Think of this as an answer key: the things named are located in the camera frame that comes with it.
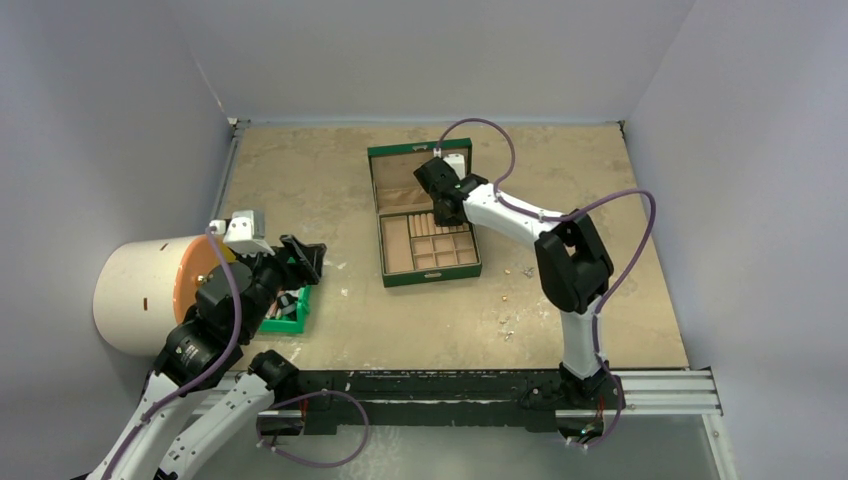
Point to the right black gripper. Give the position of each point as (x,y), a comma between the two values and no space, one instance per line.
(448,208)

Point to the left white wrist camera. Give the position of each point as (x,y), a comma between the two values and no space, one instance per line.
(243,232)

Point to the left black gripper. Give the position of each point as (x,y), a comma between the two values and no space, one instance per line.
(306,264)

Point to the green plastic bin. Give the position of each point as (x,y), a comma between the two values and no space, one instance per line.
(288,314)

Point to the aluminium rail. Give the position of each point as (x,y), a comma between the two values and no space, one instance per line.
(670,392)

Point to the white cylinder with orange lid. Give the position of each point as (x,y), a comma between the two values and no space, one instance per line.
(145,289)

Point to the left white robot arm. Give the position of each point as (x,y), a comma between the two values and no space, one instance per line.
(191,362)

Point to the green jewelry box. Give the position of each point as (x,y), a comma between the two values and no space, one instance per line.
(395,191)

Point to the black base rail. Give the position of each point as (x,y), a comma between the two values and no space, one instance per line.
(537,400)

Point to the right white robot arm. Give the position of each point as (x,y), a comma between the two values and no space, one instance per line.
(572,263)

